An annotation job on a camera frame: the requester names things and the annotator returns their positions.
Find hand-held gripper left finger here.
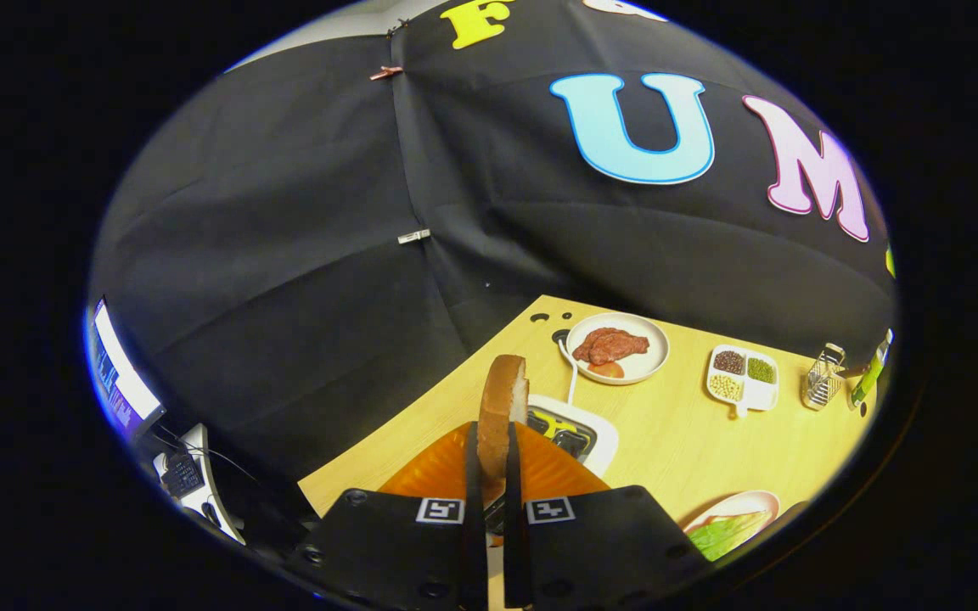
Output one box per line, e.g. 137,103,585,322
295,421,490,611

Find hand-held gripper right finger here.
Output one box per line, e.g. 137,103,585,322
502,421,711,611

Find toasted bread slice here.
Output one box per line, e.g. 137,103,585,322
477,354,531,486

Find green lettuce leaf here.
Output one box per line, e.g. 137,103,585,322
689,512,766,563

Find white toaster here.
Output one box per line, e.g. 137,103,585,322
486,394,620,537

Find red meat piece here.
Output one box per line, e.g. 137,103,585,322
572,328,651,366

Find round white plate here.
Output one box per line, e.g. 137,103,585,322
565,312,671,386

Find pink plate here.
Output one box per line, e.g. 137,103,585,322
681,490,781,552

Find white side table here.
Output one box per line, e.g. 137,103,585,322
154,423,245,544

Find white divided dish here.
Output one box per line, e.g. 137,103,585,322
705,344,780,419

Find black keypad device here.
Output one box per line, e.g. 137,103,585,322
160,452,205,499

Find black backdrop cloth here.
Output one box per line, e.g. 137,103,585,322
88,0,897,519

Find computer monitor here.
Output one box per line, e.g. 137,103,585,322
86,297,167,442

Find green label drink bottle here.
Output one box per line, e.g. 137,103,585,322
847,329,894,410

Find white toaster cable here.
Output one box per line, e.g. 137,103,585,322
557,335,580,406

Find wire utensil holder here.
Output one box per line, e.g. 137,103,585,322
802,343,847,412

